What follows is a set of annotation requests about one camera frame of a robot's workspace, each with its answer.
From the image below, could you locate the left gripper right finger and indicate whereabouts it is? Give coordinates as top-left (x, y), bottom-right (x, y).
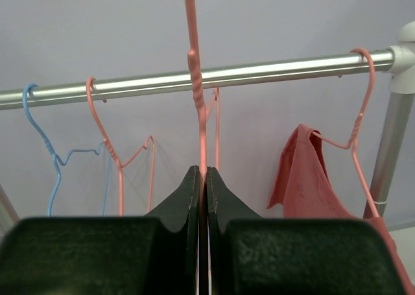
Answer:
top-left (206, 167), bottom-right (261, 294)

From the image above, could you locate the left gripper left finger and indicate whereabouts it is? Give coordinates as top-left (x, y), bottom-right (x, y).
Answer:
top-left (143, 165), bottom-right (200, 294)

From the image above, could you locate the light blue hanger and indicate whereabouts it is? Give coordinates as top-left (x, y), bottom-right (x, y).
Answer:
top-left (21, 84), bottom-right (112, 217)

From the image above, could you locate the pink t shirt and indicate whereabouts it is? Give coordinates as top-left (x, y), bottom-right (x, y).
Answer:
top-left (266, 123), bottom-right (415, 295)

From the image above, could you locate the metal clothes rack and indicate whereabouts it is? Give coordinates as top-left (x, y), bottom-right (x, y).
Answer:
top-left (0, 21), bottom-right (415, 237)

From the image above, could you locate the pink hanger of green shirt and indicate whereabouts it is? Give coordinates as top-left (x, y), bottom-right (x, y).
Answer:
top-left (185, 0), bottom-right (209, 294)

